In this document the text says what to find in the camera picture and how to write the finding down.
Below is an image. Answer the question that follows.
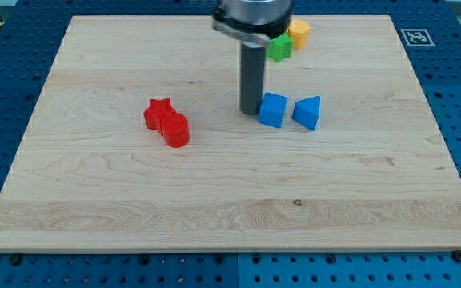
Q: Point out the white fiducial marker tag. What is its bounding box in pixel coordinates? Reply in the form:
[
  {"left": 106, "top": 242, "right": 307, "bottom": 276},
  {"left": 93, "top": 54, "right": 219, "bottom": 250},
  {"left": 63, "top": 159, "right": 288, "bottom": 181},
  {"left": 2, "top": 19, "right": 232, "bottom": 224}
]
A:
[{"left": 401, "top": 28, "right": 435, "bottom": 47}]

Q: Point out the green star block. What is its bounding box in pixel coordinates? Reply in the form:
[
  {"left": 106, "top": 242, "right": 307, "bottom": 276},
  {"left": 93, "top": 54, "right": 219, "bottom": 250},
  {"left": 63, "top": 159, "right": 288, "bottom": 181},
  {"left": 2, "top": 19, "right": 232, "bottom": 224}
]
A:
[{"left": 267, "top": 32, "right": 293, "bottom": 62}]

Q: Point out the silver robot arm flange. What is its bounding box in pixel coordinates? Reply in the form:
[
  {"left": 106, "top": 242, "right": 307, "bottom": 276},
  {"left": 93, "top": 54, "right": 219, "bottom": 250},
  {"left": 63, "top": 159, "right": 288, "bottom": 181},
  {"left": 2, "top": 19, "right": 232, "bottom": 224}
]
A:
[{"left": 211, "top": 0, "right": 292, "bottom": 47}]

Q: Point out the yellow hexagon block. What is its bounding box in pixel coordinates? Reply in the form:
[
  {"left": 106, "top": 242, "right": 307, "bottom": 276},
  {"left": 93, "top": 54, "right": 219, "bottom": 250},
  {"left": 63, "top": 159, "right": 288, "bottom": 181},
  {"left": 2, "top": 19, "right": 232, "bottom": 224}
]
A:
[{"left": 288, "top": 19, "right": 311, "bottom": 50}]

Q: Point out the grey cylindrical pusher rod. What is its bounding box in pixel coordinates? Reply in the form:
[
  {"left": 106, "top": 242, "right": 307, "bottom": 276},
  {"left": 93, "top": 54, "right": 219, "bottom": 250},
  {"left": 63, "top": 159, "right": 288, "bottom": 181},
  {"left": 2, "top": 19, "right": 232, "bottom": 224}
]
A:
[{"left": 239, "top": 43, "right": 266, "bottom": 115}]

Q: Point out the blue cube block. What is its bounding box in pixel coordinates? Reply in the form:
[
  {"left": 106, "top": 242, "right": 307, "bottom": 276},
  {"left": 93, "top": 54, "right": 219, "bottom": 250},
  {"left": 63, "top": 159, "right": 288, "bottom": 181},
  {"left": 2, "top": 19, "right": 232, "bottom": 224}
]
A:
[{"left": 259, "top": 93, "right": 287, "bottom": 128}]

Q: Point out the red cylinder block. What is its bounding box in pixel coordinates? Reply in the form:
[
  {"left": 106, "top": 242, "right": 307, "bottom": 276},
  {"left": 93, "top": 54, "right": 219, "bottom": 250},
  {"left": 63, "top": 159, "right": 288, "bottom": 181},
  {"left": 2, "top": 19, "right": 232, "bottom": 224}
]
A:
[{"left": 160, "top": 113, "right": 190, "bottom": 148}]

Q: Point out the light wooden board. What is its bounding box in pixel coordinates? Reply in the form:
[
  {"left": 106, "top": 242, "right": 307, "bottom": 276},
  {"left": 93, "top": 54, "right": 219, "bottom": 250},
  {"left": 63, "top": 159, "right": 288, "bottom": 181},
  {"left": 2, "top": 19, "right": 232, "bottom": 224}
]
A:
[{"left": 0, "top": 15, "right": 461, "bottom": 253}]

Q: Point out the red star block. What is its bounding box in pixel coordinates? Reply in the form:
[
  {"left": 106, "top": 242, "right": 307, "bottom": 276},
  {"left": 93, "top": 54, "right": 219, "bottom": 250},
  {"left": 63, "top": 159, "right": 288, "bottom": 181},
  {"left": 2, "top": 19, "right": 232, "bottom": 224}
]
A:
[{"left": 143, "top": 98, "right": 175, "bottom": 135}]

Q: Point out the blue triangular prism block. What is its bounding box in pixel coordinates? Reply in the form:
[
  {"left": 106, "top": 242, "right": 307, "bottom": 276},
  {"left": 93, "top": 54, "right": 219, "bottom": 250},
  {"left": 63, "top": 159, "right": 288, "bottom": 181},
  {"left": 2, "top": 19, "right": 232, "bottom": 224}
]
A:
[{"left": 291, "top": 96, "right": 321, "bottom": 131}]

